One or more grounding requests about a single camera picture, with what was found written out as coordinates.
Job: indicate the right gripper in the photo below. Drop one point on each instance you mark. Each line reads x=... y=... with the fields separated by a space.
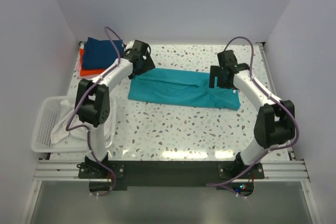
x=216 y=71

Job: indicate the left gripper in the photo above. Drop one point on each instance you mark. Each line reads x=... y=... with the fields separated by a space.
x=148 y=65

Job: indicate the teal t shirt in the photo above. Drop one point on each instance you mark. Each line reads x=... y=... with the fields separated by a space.
x=182 y=88

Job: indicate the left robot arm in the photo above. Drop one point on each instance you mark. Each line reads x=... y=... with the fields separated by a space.
x=92 y=104

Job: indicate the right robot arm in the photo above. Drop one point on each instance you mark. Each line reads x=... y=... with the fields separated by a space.
x=275 y=123

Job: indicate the folded pink t shirt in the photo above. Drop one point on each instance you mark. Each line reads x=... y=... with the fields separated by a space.
x=82 y=73

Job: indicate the folded orange t shirt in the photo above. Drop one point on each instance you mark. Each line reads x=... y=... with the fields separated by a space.
x=89 y=71

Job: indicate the white plastic basket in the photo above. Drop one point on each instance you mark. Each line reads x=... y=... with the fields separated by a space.
x=48 y=117

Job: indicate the white t shirt in basket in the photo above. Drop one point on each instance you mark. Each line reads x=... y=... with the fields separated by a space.
x=59 y=132

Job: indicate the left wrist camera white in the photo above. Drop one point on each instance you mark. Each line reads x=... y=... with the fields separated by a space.
x=129 y=45

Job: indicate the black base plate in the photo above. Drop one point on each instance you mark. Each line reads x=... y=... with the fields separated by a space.
x=170 y=174

